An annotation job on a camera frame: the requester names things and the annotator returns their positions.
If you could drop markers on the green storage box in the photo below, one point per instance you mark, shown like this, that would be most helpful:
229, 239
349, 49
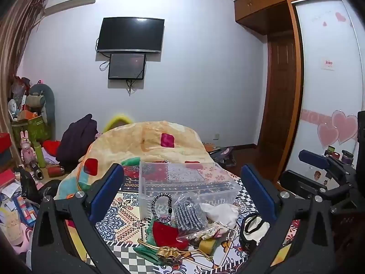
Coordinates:
34, 130

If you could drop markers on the yellow plush toy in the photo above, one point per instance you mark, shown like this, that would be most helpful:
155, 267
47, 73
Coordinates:
114, 121

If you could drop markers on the dark purple clothing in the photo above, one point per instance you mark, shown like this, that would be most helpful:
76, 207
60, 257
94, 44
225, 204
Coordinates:
77, 139

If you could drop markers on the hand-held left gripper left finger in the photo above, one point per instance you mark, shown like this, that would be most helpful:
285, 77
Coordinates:
109, 188

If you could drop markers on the pile of papers and packets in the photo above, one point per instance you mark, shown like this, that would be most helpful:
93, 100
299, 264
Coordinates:
14, 208

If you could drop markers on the clear plastic storage box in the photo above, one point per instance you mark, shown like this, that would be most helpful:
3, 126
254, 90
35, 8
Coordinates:
188, 182

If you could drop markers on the red thermos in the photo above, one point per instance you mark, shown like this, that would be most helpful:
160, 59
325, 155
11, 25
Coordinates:
54, 171

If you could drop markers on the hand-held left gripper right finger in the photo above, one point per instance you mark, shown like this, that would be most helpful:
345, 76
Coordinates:
258, 189

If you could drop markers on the red cushion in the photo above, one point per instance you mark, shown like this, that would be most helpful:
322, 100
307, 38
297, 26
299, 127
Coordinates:
52, 147

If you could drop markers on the wooden wardrobe with heart stickers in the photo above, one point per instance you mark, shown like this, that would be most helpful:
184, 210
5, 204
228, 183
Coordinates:
322, 91

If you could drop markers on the pink rabbit figure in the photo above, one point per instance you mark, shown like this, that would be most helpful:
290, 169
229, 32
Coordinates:
27, 148

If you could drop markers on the wall socket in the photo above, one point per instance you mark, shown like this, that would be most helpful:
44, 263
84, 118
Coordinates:
216, 136

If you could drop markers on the black flashlight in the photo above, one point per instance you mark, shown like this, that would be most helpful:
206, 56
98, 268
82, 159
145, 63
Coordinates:
36, 171

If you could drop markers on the patterned bed sheet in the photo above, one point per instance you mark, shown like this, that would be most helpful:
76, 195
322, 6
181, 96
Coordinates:
125, 219

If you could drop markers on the small black wall monitor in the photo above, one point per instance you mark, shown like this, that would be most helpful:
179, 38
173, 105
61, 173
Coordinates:
127, 66

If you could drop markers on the wall-mounted black television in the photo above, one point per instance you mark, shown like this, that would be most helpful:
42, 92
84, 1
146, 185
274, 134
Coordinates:
129, 35

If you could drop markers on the orange blanket with red squares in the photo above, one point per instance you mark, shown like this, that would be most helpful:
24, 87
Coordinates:
128, 145

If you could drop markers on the clear plastic bag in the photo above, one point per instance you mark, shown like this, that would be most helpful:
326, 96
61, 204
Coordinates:
225, 248

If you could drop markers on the black and white pouch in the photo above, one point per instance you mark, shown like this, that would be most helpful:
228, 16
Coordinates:
251, 234

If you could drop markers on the black plastic bag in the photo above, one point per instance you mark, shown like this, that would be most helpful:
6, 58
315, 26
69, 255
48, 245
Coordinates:
27, 185

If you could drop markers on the grey plush toy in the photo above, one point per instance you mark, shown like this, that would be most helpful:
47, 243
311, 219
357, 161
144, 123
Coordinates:
42, 100

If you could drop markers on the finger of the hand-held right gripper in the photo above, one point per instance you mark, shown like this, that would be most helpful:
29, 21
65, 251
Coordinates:
296, 181
312, 157

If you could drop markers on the green fabric pouch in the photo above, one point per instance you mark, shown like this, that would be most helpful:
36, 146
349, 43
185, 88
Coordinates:
147, 252

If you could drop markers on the white cloth pouch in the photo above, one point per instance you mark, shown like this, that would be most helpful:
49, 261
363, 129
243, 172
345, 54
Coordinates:
223, 215

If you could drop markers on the white air conditioner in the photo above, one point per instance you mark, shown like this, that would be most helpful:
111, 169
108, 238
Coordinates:
70, 4

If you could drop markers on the green bottle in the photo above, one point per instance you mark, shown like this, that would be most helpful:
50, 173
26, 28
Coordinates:
40, 157

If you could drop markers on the brown wooden door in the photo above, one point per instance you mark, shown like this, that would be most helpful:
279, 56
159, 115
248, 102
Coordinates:
281, 97

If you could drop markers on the red velvet pouch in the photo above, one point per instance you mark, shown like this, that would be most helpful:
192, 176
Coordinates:
168, 235

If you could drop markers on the brown curtain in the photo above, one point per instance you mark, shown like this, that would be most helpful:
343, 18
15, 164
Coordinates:
17, 51

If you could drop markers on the dark jar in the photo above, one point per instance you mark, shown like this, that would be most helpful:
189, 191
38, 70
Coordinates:
347, 157

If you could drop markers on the small green jar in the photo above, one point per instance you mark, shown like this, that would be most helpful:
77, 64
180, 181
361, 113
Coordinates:
330, 150

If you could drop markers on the bags on floor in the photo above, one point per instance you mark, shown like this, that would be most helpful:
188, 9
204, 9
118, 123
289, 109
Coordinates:
222, 155

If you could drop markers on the yellow green sponge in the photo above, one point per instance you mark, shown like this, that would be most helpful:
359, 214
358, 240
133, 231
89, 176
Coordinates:
209, 247

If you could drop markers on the red box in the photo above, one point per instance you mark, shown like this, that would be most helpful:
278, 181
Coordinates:
4, 142

